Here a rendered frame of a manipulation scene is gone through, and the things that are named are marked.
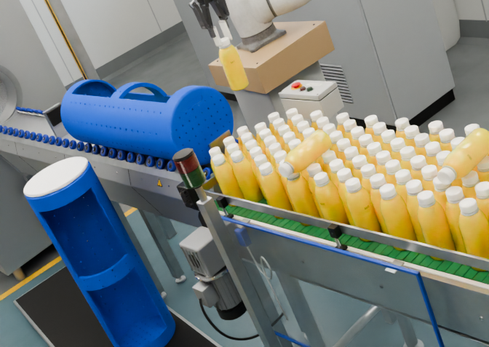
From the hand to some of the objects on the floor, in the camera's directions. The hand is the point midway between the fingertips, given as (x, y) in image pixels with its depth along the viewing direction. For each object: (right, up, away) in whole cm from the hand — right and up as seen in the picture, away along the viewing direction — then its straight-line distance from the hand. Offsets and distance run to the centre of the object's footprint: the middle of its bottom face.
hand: (220, 33), depth 241 cm
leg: (-26, -105, +147) cm, 183 cm away
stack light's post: (+35, -145, +17) cm, 150 cm away
